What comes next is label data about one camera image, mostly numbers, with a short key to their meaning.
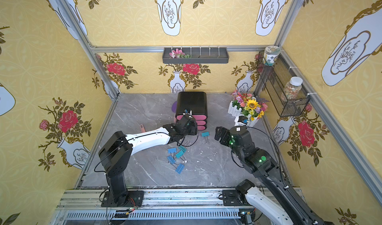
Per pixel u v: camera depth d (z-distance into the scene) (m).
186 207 0.72
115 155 0.47
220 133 0.63
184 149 0.90
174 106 1.13
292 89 0.65
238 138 0.50
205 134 0.98
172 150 0.90
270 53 0.84
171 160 0.86
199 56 0.92
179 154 0.88
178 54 0.88
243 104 0.92
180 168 0.82
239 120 0.62
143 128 1.00
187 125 0.69
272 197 0.46
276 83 0.77
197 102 1.25
